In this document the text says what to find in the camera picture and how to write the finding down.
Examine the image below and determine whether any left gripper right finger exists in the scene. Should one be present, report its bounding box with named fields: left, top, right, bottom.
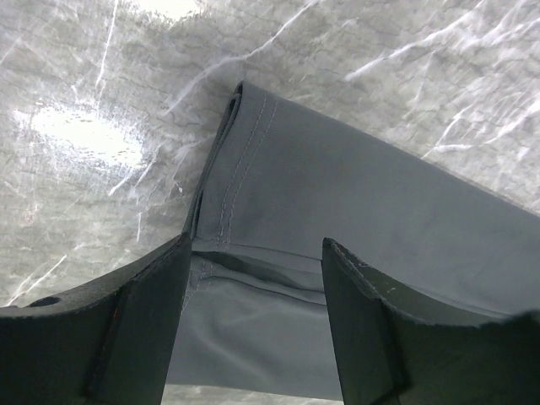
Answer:
left=321, top=238, right=539, bottom=404

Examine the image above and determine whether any dark grey t-shirt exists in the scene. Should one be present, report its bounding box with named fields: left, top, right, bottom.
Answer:
left=167, top=82, right=539, bottom=400

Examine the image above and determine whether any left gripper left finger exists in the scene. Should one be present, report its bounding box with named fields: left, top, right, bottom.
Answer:
left=1, top=234, right=192, bottom=404

